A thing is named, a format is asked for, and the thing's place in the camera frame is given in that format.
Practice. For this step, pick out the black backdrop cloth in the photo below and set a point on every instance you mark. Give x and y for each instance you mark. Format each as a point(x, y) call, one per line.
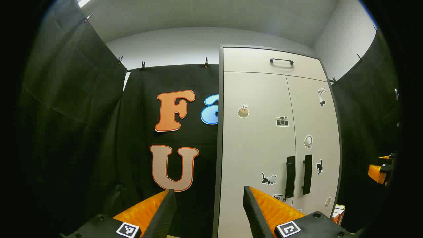
point(99, 132)

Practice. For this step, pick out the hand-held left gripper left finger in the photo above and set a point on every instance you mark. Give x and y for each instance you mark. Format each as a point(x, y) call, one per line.
point(163, 215)

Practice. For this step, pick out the white shoe cabinet door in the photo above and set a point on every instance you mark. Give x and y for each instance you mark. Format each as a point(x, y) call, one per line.
point(254, 148)
point(322, 132)

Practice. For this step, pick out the ceiling light panel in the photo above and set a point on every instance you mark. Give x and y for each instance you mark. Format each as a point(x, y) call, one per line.
point(83, 2)

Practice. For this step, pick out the white double-door shoe cabinet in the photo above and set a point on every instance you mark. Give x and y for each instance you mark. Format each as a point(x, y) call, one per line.
point(219, 132)

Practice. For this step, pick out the yellow book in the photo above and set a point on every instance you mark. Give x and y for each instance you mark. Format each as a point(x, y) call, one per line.
point(340, 208)

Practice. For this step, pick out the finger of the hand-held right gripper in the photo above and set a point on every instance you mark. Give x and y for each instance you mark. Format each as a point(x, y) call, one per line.
point(376, 173)
point(390, 159)

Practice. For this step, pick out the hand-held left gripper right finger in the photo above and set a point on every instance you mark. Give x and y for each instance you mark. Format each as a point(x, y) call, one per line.
point(256, 215)

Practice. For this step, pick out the white cabinet drawer front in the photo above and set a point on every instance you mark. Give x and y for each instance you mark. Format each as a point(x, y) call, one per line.
point(244, 61)

